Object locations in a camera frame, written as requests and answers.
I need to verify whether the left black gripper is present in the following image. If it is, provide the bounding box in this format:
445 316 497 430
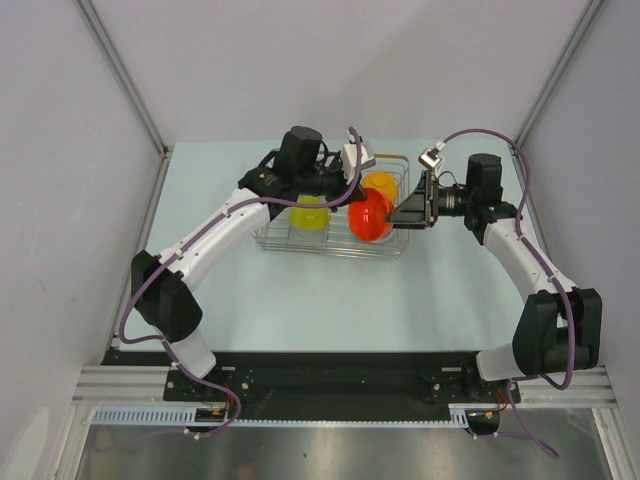
295 154 366 212

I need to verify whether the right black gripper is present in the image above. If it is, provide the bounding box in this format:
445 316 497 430
385 170 475 231

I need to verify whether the orange yellow bowl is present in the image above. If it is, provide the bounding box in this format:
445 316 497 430
361 171 398 203

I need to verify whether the orange bottom bowl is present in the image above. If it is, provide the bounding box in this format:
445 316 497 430
347 187 393 243

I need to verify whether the yellow green bowl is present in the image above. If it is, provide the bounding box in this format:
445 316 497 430
288 195 329 231

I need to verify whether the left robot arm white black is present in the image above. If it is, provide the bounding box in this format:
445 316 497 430
126 126 375 400

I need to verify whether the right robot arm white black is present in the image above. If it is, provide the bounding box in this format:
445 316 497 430
387 148 603 401

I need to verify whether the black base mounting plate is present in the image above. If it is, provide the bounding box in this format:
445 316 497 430
102 349 521 422

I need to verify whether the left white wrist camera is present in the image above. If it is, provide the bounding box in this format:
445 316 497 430
340 142 376 184

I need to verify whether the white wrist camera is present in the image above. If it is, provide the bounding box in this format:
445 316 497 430
340 142 376 184
418 146 444 177

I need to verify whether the metal wire dish rack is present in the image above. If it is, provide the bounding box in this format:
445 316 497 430
253 154 409 258

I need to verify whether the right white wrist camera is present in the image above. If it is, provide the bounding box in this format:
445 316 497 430
418 146 444 177

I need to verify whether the white slotted cable duct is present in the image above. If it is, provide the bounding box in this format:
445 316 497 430
92 405 469 429

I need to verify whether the left aluminium corner post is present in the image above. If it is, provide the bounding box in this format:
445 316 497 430
73 0 168 158

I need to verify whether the aluminium corner post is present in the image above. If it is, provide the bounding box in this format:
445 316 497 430
73 0 168 158
510 0 607 151

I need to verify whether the right aluminium corner post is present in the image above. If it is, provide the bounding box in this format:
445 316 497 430
510 0 607 151

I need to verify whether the aluminium frame rail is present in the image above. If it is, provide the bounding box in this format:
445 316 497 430
73 366 617 409

